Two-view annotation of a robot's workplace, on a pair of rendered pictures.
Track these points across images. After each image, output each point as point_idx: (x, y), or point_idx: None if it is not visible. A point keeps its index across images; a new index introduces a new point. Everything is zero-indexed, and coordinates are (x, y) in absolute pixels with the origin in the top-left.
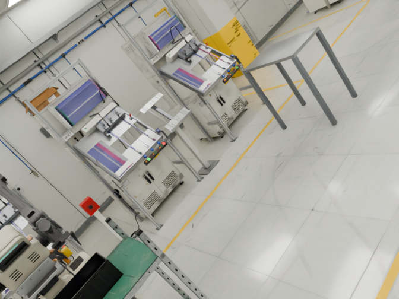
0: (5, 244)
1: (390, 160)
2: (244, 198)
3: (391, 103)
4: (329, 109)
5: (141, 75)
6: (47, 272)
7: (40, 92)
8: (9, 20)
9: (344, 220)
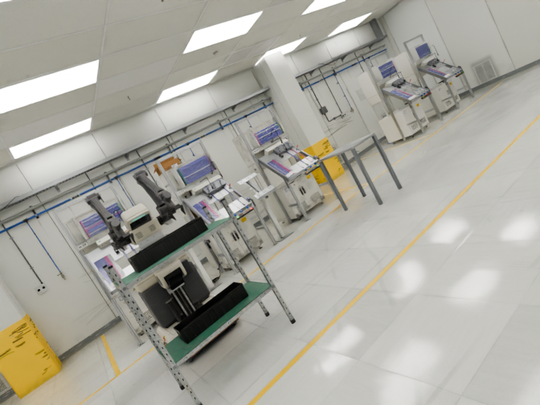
0: (138, 212)
1: (408, 218)
2: (304, 249)
3: (421, 190)
4: (377, 191)
5: (243, 169)
6: (157, 239)
7: (169, 157)
8: (155, 112)
9: (366, 251)
